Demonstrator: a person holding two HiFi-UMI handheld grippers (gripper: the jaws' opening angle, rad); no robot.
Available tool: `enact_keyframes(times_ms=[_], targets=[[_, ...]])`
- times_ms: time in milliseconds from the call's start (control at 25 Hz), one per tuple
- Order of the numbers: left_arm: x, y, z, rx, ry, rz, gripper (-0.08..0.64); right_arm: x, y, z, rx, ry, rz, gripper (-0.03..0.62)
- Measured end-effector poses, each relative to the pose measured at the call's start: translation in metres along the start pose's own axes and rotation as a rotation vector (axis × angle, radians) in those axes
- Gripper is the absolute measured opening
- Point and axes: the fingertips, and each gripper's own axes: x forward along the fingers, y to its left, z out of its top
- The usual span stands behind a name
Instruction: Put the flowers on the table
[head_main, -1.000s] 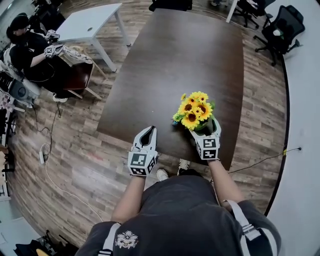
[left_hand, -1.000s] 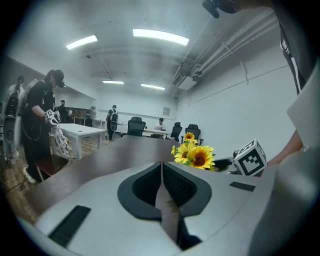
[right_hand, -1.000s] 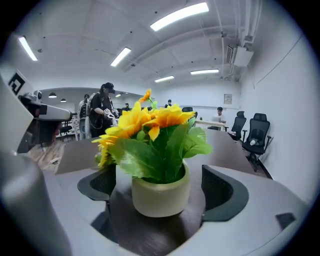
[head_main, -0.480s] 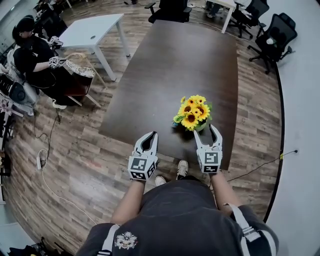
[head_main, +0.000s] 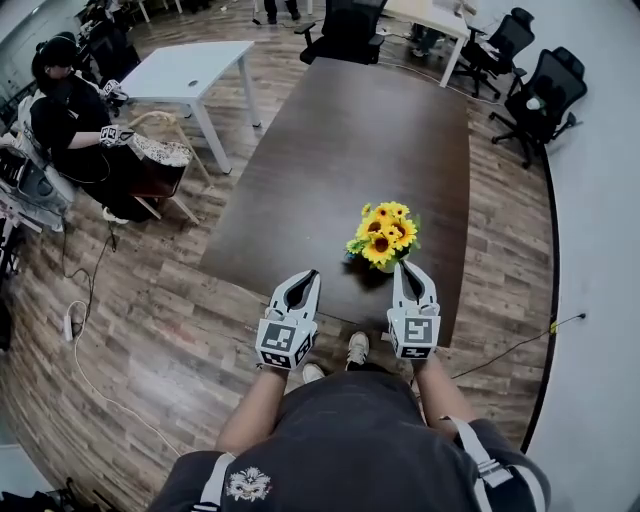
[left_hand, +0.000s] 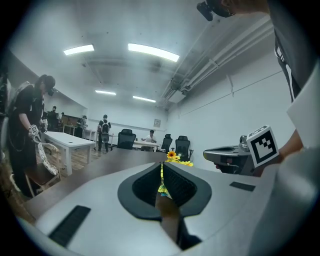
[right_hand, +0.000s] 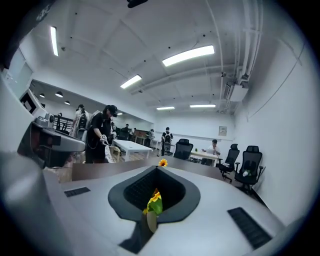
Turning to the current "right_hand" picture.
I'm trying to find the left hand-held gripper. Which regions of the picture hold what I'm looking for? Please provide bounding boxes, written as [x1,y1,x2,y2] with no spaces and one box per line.
[16,87,87,169]

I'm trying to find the black metal railing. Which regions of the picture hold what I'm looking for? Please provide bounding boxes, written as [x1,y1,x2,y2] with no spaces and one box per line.
[53,112,75,136]

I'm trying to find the light wooden table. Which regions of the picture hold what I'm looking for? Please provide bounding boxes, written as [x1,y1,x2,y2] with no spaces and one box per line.
[190,150,221,168]

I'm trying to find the black office chair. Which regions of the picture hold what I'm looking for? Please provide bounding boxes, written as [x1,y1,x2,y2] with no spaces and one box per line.
[218,143,241,183]
[173,138,194,161]
[234,145,265,195]

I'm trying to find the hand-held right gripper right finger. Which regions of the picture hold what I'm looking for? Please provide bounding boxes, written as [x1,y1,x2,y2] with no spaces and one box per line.
[139,165,285,256]

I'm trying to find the silver fisheye camera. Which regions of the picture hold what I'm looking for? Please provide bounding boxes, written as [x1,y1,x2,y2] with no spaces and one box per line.
[36,112,55,129]

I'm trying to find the brown wooden cabinet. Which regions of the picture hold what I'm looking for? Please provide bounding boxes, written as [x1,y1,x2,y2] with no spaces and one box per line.
[134,129,151,146]

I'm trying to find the white patterned garment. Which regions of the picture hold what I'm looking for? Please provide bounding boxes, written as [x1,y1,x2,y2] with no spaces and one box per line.
[102,143,118,164]

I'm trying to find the yellow sunflower bouquet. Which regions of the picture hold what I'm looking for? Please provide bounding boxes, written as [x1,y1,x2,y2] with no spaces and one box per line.
[141,158,169,235]

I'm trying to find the white table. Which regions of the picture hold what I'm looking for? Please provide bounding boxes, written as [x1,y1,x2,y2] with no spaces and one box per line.
[111,138,154,163]

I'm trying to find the white wall conduit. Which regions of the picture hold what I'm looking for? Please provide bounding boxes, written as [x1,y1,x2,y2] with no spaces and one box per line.
[246,41,305,122]

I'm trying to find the black head-worn camera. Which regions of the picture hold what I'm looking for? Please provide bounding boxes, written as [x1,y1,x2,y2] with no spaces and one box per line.
[126,0,149,9]

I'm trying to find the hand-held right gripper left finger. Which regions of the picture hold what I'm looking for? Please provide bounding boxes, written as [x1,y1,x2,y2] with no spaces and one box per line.
[60,165,158,256]

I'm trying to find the white ceiling pipes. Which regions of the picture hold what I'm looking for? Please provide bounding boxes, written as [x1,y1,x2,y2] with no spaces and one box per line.
[233,0,265,85]

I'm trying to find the white ceiling air conditioner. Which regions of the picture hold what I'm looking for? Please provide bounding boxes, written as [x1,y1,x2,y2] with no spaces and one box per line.
[223,82,249,103]

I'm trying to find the person's dark grey shirt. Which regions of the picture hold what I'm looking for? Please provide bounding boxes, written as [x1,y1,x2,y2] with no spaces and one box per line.
[0,0,59,69]

